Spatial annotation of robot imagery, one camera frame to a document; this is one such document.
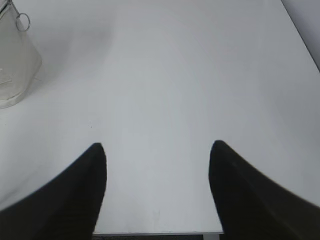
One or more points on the cream zippered bag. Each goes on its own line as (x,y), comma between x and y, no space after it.
(19,59)

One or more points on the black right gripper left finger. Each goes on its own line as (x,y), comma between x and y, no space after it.
(66,208)

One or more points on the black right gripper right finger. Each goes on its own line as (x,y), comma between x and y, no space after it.
(250,206)

